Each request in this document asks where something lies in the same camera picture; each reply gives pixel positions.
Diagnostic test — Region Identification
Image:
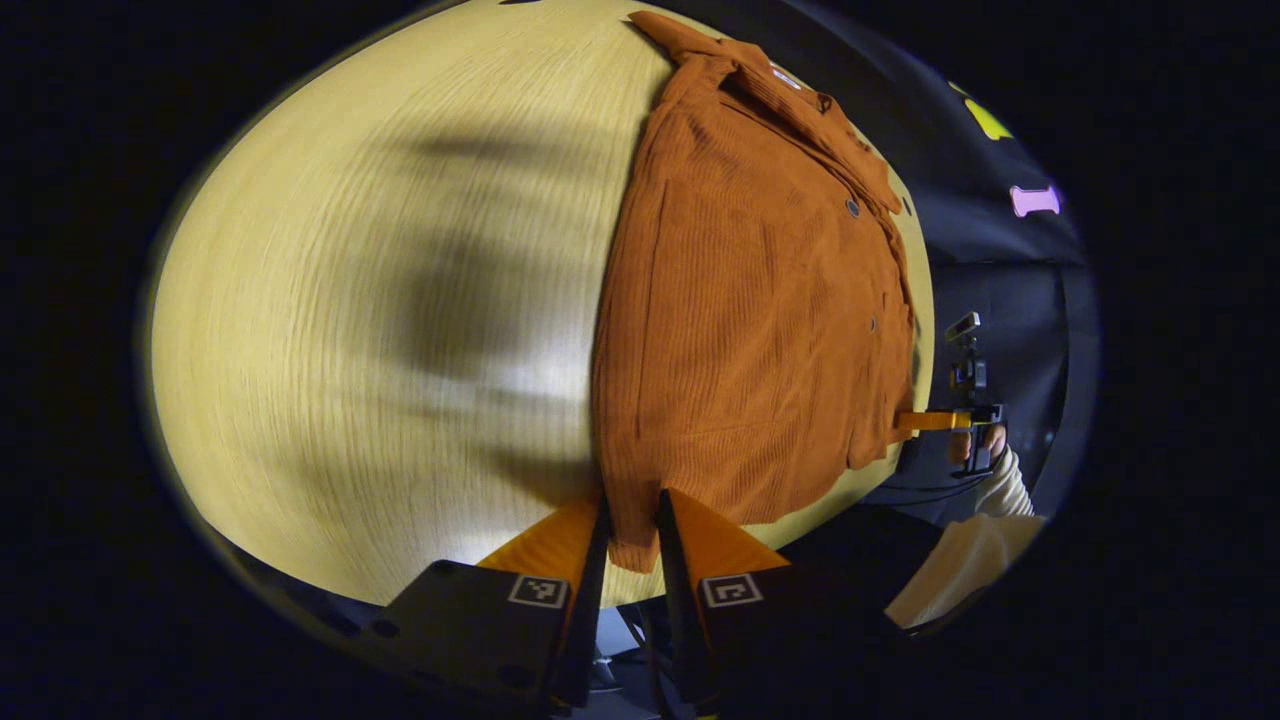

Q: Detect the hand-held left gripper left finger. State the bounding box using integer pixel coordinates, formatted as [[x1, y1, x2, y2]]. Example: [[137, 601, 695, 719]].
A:
[[360, 495, 613, 711]]

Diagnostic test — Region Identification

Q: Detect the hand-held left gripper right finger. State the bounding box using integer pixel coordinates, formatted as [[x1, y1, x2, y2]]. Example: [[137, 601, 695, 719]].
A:
[[655, 487, 901, 716]]

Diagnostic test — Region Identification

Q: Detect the orange corduroy shirt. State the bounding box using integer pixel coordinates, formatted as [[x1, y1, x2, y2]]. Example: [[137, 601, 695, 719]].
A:
[[590, 10, 936, 576]]

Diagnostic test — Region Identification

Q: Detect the cream cloth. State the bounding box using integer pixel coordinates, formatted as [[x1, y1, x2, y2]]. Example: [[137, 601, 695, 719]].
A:
[[885, 513, 1049, 631]]

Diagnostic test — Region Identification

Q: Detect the black backdrop cloth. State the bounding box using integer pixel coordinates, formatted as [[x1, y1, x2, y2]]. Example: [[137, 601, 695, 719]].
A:
[[700, 0, 1101, 501]]

